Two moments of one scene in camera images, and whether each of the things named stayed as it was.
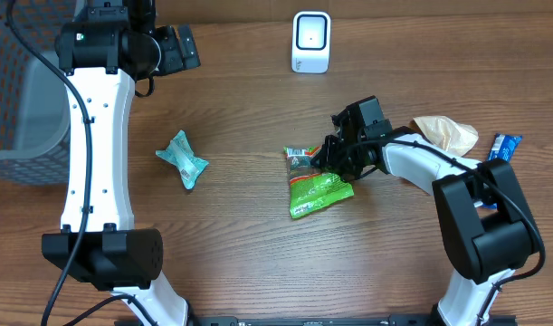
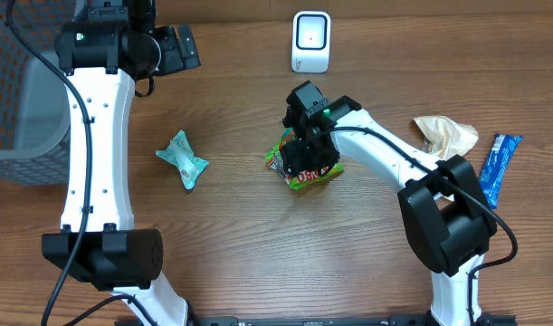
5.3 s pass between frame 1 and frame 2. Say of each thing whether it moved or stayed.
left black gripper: stayed
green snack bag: moved
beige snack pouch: stayed
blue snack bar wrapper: stayed
